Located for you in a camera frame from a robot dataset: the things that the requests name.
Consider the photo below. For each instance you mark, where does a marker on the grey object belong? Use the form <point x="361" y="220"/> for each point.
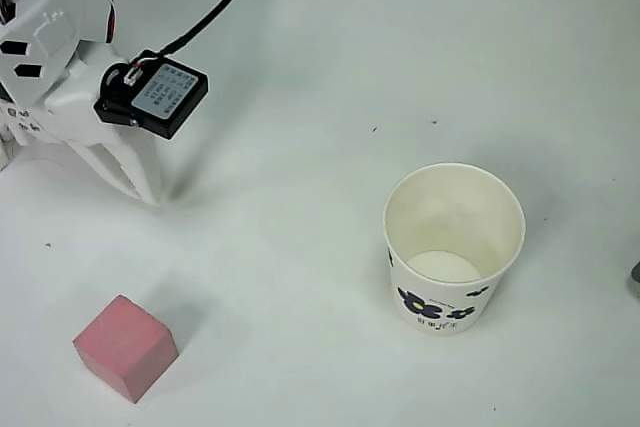
<point x="636" y="279"/>

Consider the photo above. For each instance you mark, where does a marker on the black camera module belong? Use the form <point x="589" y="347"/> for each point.
<point x="160" y="97"/>

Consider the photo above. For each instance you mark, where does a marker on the white flower-print paper cup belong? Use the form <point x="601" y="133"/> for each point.
<point x="440" y="307"/>

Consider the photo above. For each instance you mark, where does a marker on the pink foam block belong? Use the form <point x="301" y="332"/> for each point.
<point x="122" y="347"/>

